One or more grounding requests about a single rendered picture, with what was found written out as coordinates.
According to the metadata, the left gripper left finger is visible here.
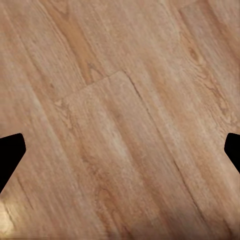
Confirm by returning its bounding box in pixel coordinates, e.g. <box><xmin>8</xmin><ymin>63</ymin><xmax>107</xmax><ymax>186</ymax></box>
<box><xmin>0</xmin><ymin>133</ymin><xmax>26</xmax><ymax>193</ymax></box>

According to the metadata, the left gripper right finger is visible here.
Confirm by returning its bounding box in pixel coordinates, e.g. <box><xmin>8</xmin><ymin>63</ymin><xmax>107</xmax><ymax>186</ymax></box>
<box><xmin>224</xmin><ymin>133</ymin><xmax>240</xmax><ymax>173</ymax></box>

